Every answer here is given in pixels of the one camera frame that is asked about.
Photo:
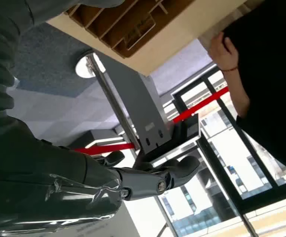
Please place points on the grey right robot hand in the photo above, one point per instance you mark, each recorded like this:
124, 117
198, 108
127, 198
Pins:
47, 183

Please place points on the person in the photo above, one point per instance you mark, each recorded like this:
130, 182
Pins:
268, 81

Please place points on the brown wooden card organizer tray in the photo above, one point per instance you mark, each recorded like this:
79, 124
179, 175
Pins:
113, 29

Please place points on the red barrier belt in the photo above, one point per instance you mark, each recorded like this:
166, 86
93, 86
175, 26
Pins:
199, 104

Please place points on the grey kiosk stand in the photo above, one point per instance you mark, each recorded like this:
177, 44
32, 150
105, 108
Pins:
138, 104

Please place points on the black window frame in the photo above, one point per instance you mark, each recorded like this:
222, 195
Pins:
214, 163

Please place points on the chrome stanchion post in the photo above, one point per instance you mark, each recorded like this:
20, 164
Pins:
113, 104

